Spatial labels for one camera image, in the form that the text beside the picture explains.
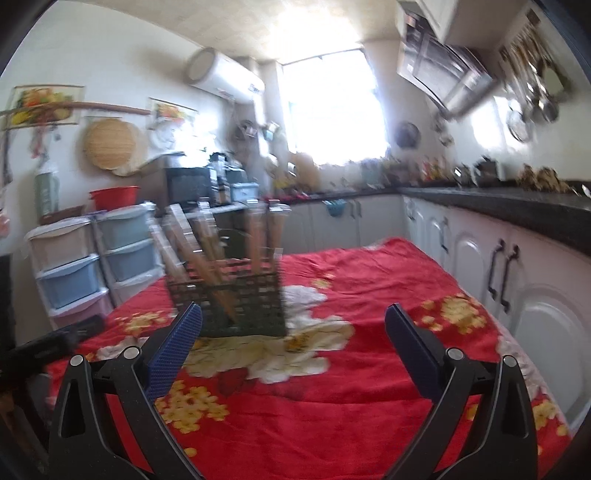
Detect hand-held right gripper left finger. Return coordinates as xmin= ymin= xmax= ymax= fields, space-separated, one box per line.
xmin=48 ymin=302 xmax=204 ymax=480

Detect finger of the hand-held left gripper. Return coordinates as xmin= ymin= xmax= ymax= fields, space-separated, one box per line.
xmin=60 ymin=315 xmax=107 ymax=349

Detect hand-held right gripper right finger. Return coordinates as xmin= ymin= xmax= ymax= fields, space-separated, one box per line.
xmin=385 ymin=302 xmax=539 ymax=480

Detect dark perforated utensil basket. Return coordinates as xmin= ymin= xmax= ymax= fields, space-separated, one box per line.
xmin=166 ymin=258 xmax=287 ymax=337

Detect set of chopsticks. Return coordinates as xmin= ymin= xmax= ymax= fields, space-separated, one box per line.
xmin=148 ymin=198 xmax=294 ymax=324

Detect row of hanging kitchen utensils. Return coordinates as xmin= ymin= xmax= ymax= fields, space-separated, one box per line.
xmin=499 ymin=18 xmax=573 ymax=141

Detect multicolour plastic drawer tower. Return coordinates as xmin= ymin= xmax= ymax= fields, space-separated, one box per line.
xmin=25 ymin=217 xmax=112 ymax=330

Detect red floral blanket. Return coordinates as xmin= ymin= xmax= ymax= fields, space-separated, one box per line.
xmin=44 ymin=237 xmax=573 ymax=480

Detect pale blue plastic drawer tower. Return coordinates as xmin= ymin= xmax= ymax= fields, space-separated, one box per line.
xmin=95 ymin=205 xmax=160 ymax=305

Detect woven basket tray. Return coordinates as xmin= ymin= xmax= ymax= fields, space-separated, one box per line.
xmin=39 ymin=207 xmax=88 ymax=224

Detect red plastic basin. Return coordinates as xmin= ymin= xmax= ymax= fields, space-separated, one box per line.
xmin=89 ymin=186 xmax=140 ymax=212

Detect white base cabinets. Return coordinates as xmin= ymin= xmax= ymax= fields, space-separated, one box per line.
xmin=277 ymin=194 xmax=591 ymax=430

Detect green hanging bag holder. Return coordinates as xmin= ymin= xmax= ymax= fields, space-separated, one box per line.
xmin=34 ymin=164 xmax=61 ymax=217

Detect black microwave oven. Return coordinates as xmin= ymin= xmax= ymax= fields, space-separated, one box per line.
xmin=165 ymin=167 xmax=218 ymax=208

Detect light blue storage box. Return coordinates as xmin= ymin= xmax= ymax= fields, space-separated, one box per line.
xmin=229 ymin=182 xmax=260 ymax=202

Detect black kitchen countertop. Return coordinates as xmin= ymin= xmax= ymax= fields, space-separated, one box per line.
xmin=272 ymin=185 xmax=591 ymax=257

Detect group of condiment bottles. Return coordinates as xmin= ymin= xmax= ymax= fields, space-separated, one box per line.
xmin=418 ymin=157 xmax=453 ymax=183

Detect round bamboo tray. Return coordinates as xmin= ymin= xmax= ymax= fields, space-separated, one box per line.
xmin=83 ymin=117 xmax=148 ymax=176

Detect pile of ginger roots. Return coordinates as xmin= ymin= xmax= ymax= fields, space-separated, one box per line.
xmin=517 ymin=165 xmax=571 ymax=192

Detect wooden rolling pin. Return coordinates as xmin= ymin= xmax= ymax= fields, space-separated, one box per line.
xmin=0 ymin=102 xmax=153 ymax=121

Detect kitchen window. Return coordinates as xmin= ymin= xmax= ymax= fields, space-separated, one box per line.
xmin=281 ymin=48 xmax=389 ymax=167

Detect white water heater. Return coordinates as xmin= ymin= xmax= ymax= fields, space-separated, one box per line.
xmin=185 ymin=47 xmax=266 ymax=103

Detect black range hood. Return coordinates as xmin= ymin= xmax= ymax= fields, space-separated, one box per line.
xmin=396 ymin=11 xmax=497 ymax=121

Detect white upper cabinet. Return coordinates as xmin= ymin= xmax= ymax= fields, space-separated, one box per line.
xmin=406 ymin=0 xmax=550 ymax=44

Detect fruit wall poster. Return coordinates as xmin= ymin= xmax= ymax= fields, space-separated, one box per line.
xmin=148 ymin=97 xmax=199 ymax=125
xmin=9 ymin=84 xmax=86 ymax=127

